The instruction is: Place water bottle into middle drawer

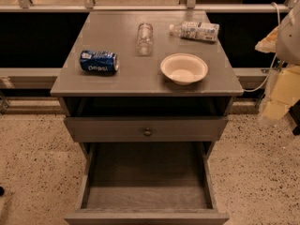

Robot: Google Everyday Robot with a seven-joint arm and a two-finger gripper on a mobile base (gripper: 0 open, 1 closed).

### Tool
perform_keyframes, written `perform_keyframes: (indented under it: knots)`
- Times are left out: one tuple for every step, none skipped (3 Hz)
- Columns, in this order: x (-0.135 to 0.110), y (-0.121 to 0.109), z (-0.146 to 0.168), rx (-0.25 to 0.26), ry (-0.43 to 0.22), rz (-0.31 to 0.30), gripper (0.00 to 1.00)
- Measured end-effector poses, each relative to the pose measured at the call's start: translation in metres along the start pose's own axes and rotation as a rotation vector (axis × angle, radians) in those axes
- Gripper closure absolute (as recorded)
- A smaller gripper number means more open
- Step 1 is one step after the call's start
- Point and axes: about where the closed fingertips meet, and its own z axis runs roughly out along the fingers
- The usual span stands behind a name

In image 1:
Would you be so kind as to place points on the blue Pepsi can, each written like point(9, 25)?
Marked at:
point(97, 61)

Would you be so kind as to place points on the metal railing frame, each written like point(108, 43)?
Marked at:
point(140, 7)

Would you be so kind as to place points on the closed grey top drawer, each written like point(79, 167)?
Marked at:
point(130, 129)

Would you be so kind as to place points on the grey wooden drawer cabinet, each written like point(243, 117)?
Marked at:
point(139, 88)

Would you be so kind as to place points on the white labelled plastic bottle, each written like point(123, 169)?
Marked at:
point(203, 31)

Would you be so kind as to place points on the clear plastic water bottle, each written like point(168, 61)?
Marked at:
point(144, 41)

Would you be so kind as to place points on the round dark drawer knob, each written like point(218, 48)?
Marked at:
point(147, 132)

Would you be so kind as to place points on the open grey middle drawer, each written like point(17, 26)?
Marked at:
point(146, 183)

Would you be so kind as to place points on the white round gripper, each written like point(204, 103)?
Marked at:
point(289, 40)

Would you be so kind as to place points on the white paper bowl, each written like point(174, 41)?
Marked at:
point(184, 68)

